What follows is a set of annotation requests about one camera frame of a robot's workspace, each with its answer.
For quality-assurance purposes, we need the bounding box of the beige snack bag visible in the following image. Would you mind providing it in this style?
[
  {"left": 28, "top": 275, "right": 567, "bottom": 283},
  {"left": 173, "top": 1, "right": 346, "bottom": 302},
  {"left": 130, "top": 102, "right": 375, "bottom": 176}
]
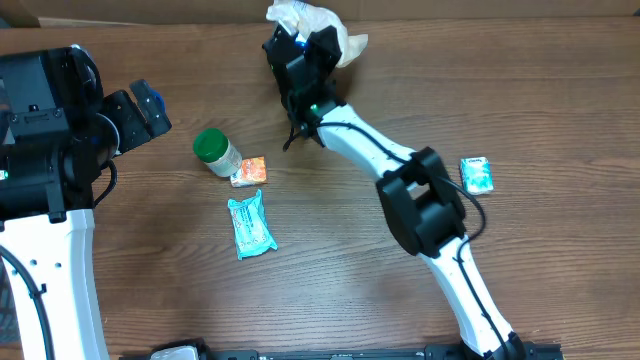
[{"left": 265, "top": 0, "right": 368, "bottom": 68}]

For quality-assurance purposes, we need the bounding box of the white bottle green cap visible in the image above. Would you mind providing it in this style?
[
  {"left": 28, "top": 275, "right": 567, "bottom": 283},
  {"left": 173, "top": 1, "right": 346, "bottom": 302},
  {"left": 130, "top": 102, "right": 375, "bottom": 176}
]
[{"left": 193, "top": 128, "right": 242, "bottom": 178}]

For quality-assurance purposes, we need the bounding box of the orange tissue pack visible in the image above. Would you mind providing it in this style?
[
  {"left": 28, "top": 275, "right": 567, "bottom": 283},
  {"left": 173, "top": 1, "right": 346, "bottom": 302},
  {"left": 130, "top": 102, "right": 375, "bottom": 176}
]
[{"left": 230, "top": 156, "right": 267, "bottom": 188}]

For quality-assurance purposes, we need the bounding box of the teal wet wipes pack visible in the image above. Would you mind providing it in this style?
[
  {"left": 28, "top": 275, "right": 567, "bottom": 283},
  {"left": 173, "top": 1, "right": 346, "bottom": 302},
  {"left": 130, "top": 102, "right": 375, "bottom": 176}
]
[{"left": 227, "top": 189, "right": 278, "bottom": 261}]

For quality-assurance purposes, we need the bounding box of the green blue tissue pack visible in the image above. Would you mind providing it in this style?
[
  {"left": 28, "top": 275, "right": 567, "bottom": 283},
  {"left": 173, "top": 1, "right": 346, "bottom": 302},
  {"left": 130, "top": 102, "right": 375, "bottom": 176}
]
[{"left": 459, "top": 157, "right": 494, "bottom": 195}]

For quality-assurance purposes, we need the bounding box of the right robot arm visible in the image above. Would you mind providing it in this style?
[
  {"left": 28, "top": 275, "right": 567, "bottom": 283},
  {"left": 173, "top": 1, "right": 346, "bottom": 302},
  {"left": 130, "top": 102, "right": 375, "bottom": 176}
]
[{"left": 262, "top": 23, "right": 527, "bottom": 359}]

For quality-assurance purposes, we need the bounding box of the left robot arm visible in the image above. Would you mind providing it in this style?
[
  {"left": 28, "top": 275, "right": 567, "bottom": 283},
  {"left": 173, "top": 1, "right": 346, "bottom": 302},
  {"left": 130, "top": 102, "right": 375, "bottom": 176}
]
[{"left": 1, "top": 45, "right": 171, "bottom": 359}]

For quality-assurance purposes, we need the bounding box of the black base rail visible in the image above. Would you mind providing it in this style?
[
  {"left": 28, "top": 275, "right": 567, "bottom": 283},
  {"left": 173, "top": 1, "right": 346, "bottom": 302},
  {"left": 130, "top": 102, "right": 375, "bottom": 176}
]
[{"left": 119, "top": 342, "right": 565, "bottom": 360}]

